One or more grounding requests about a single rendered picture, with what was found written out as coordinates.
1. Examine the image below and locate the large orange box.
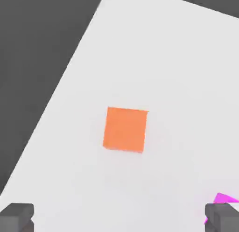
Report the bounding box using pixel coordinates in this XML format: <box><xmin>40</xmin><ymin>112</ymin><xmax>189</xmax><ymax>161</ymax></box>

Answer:
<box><xmin>102</xmin><ymin>106</ymin><xmax>148</xmax><ymax>153</ymax></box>

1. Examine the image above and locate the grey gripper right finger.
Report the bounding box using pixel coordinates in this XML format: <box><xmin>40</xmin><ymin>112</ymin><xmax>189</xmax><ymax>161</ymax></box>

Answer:
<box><xmin>204</xmin><ymin>202</ymin><xmax>239</xmax><ymax>232</ymax></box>

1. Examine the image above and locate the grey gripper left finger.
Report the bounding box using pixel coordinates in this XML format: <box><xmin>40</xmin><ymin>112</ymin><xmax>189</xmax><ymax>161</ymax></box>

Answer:
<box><xmin>0</xmin><ymin>202</ymin><xmax>35</xmax><ymax>232</ymax></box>

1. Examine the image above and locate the large magenta box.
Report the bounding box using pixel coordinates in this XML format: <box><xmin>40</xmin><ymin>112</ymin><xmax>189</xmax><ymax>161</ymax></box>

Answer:
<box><xmin>204</xmin><ymin>192</ymin><xmax>239</xmax><ymax>225</ymax></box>

